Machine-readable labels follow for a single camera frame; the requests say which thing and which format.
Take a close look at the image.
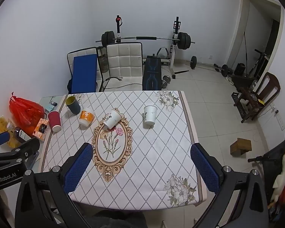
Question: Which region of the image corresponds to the black blue weight bench pad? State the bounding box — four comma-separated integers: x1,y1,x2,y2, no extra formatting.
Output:
142,55,162,91

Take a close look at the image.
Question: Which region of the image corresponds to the dark green yellow-lined cup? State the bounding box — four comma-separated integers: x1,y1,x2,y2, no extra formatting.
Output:
65,96,81,115

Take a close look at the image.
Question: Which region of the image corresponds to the white chair with blue cushion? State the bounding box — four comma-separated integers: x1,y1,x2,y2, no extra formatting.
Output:
67,47,103,94

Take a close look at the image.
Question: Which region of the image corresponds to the small wooden stool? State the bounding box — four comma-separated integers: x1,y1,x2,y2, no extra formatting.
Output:
230,138,252,157

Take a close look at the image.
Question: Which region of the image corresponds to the white paper cup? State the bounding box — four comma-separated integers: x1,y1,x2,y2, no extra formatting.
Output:
143,105,158,126
103,109,122,129

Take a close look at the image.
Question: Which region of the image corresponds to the yellow snack bag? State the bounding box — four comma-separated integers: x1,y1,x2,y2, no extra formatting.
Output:
0,116,20,149

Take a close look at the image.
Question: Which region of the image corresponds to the red plastic bag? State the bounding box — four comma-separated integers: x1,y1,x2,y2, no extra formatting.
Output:
9,93,45,136

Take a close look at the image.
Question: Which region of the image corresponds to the blue phone near wall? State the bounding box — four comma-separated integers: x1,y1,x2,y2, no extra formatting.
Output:
45,101,58,112

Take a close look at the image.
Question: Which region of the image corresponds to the orange small box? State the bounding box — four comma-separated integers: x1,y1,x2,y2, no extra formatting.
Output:
33,118,49,141

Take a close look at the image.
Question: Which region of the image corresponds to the brown wooden chair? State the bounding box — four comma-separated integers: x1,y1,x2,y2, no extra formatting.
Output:
231,72,281,123

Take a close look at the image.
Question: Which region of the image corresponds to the floral diamond pattern tablecloth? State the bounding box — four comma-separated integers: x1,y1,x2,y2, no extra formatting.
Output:
39,91,207,211

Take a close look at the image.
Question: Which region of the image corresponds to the white padded chair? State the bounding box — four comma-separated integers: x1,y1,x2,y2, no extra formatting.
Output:
103,42,143,92

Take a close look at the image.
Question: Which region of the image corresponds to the orange white cup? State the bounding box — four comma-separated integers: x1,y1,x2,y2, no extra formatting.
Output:
79,109,95,127

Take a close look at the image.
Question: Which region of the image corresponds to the barbell with black plates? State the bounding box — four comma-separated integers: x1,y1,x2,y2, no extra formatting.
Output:
96,31,195,50

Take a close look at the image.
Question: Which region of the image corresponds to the brown glass bottle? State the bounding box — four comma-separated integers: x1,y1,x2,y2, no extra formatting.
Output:
7,122,31,143

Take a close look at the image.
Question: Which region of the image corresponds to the white weight bench rack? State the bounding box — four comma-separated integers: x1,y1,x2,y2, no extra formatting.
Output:
115,15,188,79

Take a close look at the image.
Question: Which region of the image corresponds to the black dumbbell on floor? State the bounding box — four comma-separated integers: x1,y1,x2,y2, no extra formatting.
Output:
214,64,233,77

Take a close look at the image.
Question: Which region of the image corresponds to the red paper cup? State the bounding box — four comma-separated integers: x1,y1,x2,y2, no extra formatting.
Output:
48,111,61,133

